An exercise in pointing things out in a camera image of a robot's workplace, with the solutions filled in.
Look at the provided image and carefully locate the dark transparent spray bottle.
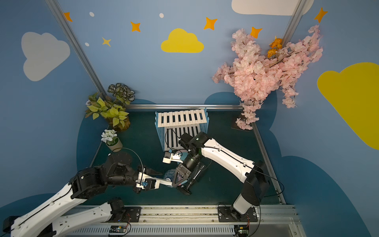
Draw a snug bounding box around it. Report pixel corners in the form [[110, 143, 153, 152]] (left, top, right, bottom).
[[177, 163, 206, 196]]

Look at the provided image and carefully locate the blue white slatted shelf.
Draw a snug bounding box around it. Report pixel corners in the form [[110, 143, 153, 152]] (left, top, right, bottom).
[[155, 109, 209, 152]]

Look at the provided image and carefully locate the clear spray bottle blue trigger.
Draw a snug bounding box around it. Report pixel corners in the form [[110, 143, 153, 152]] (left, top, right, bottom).
[[163, 169, 177, 182]]

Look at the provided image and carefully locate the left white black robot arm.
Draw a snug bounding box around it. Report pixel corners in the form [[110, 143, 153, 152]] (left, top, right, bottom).
[[3, 152, 171, 237]]

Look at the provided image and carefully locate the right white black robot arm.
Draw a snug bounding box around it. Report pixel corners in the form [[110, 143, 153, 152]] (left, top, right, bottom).
[[172, 132, 271, 215]]

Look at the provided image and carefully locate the white flower small pot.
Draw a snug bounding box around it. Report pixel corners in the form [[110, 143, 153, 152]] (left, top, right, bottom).
[[101, 129, 123, 152]]

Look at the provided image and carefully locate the left green circuit board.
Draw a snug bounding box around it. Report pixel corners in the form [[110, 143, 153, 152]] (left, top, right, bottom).
[[109, 226, 127, 235]]

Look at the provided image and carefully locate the green circuit board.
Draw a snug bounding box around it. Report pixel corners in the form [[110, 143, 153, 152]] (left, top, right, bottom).
[[234, 225, 250, 237], [109, 226, 127, 235]]

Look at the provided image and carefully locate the yellow green leafy potted plant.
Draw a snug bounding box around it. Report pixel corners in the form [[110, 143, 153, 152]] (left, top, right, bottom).
[[85, 83, 135, 131]]

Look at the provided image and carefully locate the right green circuit board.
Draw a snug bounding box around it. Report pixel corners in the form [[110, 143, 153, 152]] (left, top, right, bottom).
[[234, 225, 250, 237]]

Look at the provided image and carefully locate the pink cherry blossom tree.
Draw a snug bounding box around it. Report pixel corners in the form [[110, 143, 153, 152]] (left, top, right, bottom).
[[212, 25, 323, 130]]

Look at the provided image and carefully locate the orange artificial flower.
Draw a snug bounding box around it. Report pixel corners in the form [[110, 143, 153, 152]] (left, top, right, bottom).
[[267, 37, 283, 59]]

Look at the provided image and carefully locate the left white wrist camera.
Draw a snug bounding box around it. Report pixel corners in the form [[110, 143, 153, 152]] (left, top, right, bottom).
[[136, 172, 156, 190]]

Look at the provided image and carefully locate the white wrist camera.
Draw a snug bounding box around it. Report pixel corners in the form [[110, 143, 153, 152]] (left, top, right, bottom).
[[136, 172, 156, 190], [162, 152, 183, 164]]

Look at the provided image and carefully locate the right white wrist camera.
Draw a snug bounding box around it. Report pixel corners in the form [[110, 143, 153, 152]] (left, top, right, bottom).
[[162, 152, 183, 164]]

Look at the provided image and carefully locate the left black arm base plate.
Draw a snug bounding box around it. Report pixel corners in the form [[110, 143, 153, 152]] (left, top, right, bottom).
[[118, 206, 142, 223]]

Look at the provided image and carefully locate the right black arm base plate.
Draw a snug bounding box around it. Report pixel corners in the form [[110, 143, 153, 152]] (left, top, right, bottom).
[[217, 205, 258, 223]]

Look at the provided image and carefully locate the aluminium front rail frame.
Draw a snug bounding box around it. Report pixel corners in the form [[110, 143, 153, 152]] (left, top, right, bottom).
[[63, 204, 306, 237]]

